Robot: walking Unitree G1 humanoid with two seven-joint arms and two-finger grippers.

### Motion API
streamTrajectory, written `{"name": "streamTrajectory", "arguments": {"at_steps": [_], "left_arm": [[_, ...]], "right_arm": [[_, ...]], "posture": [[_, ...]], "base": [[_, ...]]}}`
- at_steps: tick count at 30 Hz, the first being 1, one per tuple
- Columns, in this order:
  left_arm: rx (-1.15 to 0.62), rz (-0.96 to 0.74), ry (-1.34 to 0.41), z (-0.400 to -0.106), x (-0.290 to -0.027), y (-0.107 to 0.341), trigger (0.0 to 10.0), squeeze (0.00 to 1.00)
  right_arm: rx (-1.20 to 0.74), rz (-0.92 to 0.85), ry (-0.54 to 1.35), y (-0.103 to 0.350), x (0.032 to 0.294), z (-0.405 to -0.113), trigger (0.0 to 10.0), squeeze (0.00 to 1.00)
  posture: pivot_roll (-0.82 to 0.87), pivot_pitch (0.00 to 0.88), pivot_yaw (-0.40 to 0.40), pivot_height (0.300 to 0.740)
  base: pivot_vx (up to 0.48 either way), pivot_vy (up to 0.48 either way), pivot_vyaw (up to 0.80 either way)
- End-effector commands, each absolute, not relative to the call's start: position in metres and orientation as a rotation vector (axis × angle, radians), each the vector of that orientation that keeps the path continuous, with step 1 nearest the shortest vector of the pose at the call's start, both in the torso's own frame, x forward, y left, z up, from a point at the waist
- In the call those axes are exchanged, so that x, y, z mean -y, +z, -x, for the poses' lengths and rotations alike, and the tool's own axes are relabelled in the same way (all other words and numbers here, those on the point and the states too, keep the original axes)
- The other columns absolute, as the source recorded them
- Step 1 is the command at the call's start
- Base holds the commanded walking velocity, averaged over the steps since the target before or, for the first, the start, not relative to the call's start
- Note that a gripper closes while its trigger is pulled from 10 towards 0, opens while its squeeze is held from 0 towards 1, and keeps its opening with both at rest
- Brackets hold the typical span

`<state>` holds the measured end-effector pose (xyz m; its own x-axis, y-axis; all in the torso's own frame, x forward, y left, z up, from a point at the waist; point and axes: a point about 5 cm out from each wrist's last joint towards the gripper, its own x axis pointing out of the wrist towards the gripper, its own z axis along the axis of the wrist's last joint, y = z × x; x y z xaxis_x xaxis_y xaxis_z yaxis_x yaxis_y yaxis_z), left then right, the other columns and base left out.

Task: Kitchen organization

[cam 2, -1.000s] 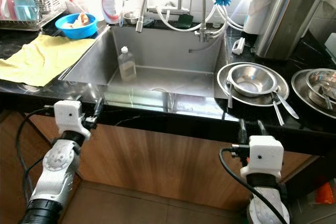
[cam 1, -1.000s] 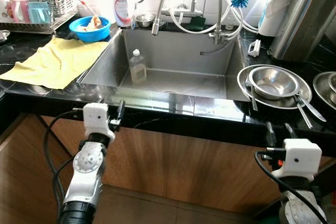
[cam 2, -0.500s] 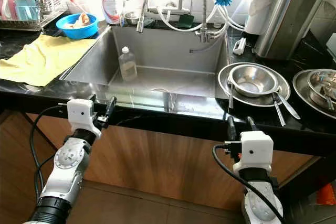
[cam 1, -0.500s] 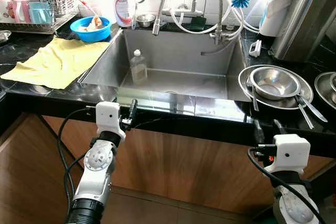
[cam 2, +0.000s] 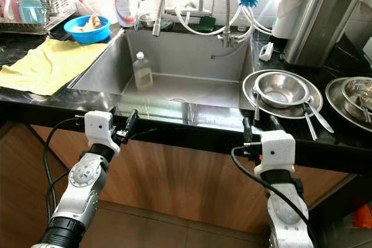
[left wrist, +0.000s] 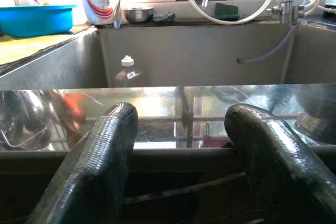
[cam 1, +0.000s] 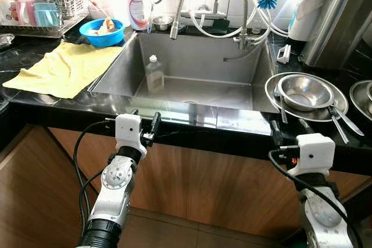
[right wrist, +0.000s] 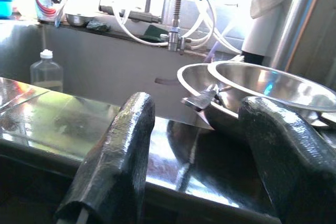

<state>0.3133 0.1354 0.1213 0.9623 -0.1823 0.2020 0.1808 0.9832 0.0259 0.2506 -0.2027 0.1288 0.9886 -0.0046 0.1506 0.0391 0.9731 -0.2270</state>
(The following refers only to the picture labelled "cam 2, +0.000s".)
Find steel spoon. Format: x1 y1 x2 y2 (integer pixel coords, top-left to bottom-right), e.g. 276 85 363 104
251 85 263 122

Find steel fork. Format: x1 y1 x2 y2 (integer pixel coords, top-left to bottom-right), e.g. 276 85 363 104
302 104 319 142

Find steel table knife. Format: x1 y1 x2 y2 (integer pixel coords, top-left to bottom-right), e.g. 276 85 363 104
307 102 335 134

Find large steel plate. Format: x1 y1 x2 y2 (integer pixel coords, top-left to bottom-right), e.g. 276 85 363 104
242 69 324 120

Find medium steel bowl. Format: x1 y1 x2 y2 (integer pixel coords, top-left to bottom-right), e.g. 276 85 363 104
253 71 310 109

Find clear plastic bottle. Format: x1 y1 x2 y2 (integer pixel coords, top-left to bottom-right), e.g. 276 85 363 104
133 51 154 91

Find steel plate with bowl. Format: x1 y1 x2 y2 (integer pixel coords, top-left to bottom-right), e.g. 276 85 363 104
325 77 372 132

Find small white plastic clip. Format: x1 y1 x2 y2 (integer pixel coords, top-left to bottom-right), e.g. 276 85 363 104
259 42 274 62

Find yellow dish cloth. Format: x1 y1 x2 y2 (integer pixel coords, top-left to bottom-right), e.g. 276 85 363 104
0 38 108 96

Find blue plastic bowl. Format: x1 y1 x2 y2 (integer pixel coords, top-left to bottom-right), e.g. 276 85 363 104
63 15 111 45

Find stainless steel sink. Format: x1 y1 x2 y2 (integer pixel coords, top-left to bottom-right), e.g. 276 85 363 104
67 27 259 112

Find steel bowl holding cutlery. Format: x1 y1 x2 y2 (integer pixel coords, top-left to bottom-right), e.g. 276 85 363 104
342 78 372 122

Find food scraps in bowl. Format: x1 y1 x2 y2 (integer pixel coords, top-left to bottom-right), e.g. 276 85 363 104
73 15 102 30

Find small steel bowl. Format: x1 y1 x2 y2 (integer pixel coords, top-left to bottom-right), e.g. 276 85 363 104
138 13 159 29

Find white dish soap bottle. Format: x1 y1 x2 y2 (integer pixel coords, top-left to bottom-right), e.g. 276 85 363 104
114 0 135 28

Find chrome pull-down faucet sprayer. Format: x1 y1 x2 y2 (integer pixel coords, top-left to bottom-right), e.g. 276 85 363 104
152 0 178 37

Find wooden side cabinet panel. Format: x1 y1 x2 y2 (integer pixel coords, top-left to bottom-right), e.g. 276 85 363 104
0 121 56 248

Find stainless steel knife block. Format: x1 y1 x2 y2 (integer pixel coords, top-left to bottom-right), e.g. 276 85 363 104
284 0 366 67

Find metal dish rack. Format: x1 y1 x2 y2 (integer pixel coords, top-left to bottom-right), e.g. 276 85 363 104
0 0 76 35

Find dark green sponge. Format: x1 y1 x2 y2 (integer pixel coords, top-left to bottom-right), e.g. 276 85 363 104
196 16 217 33

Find chrome gooseneck tap with valves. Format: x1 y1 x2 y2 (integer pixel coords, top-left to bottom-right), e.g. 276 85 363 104
211 0 256 60

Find red object on floor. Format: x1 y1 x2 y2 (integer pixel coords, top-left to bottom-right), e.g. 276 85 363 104
352 203 372 230

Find teal cup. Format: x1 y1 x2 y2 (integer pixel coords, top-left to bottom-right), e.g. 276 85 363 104
19 0 46 24

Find pink mug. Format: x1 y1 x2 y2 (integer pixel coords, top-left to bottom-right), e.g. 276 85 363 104
5 0 22 23

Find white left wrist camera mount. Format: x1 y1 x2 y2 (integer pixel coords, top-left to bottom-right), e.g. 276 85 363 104
84 110 120 156

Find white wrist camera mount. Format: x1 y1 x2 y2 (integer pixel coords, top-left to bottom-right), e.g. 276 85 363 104
254 130 296 177
84 110 120 156

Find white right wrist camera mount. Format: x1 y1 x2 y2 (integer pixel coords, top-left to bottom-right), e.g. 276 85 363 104
254 130 296 177

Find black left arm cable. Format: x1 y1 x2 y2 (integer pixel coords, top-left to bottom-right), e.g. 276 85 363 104
42 117 88 225

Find white flexible hose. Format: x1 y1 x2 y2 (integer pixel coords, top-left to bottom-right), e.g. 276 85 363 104
173 0 274 37

